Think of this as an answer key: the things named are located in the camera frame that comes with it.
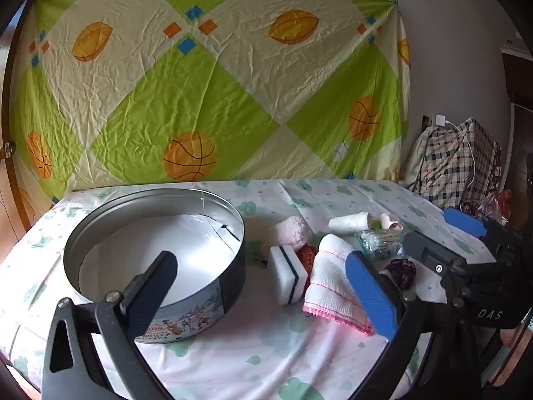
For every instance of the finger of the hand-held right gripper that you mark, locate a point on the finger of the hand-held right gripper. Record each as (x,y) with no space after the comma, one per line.
(464,221)
(429,252)

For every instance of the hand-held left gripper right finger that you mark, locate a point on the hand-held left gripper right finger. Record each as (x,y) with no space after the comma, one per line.
(370,296)

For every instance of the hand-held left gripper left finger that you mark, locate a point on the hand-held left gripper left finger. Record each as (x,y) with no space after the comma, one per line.
(154,283)

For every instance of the white towel with pink edge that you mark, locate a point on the white towel with pink edge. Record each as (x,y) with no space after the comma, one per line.
(329,275)

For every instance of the pink cloth pouch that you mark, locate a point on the pink cloth pouch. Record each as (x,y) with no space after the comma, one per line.
(391,221)

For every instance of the round metal tin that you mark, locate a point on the round metal tin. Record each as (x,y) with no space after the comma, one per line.
(166,233)

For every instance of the clear plastic wrapper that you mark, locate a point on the clear plastic wrapper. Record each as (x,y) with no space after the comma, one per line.
(377,242)

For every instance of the green tissue pack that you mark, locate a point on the green tissue pack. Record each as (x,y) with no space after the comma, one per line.
(375,223)

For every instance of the red embroidered pouch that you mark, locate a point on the red embroidered pouch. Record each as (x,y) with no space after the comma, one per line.
(308,259)

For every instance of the white sponge with black stripe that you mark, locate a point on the white sponge with black stripe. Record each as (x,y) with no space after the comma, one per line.
(283,275)

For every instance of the pink fluffy ball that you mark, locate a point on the pink fluffy ball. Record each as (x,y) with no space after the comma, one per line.
(291,233)

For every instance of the red plastic bag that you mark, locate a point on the red plastic bag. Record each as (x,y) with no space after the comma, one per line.
(493,206)

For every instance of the plaid storage bag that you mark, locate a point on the plaid storage bag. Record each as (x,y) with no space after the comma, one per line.
(449,166)

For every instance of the white charger plug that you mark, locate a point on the white charger plug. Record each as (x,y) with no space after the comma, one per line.
(440,120)

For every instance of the cloud print tablecloth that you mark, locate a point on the cloud print tablecloth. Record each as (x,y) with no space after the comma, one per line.
(270,341)

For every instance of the wooden cabinet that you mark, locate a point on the wooden cabinet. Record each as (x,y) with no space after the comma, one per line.
(520,112)

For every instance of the wooden door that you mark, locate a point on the wooden door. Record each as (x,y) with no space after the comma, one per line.
(10,191)

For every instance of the green basketball print sheet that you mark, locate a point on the green basketball print sheet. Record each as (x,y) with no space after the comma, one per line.
(208,91)

